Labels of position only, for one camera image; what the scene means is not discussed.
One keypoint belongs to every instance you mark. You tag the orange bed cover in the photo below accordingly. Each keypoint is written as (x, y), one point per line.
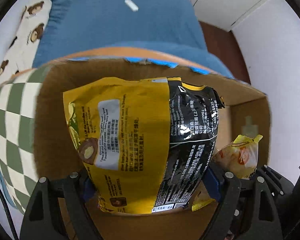
(115, 52)

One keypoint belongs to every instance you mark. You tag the blue bed sheet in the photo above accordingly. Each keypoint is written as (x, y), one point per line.
(168, 26)

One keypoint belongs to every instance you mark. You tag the bear print pillow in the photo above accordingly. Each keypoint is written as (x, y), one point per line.
(20, 54)

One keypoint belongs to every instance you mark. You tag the yellow black noodle bag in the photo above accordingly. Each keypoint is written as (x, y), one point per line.
(145, 144)

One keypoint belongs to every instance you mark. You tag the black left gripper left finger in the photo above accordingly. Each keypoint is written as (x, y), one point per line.
(43, 217)

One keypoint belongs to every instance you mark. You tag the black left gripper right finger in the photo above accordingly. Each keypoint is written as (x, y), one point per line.
(229, 187)

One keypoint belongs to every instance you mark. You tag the green white checkered blanket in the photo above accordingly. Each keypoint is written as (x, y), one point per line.
(18, 101)

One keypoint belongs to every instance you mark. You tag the white remote control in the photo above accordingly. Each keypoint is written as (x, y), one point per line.
(132, 5)

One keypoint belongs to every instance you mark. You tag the blue milk cardboard box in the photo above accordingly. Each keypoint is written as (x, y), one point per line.
(56, 157)

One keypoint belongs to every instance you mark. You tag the yellow egg snack bag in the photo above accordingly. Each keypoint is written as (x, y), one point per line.
(240, 157)

